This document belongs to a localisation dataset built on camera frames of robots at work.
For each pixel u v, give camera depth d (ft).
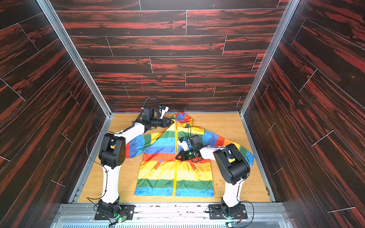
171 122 3.10
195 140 2.60
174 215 2.40
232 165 1.62
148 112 2.63
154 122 2.80
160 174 2.89
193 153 2.41
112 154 1.87
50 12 2.22
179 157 2.97
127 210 2.42
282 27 2.37
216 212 2.41
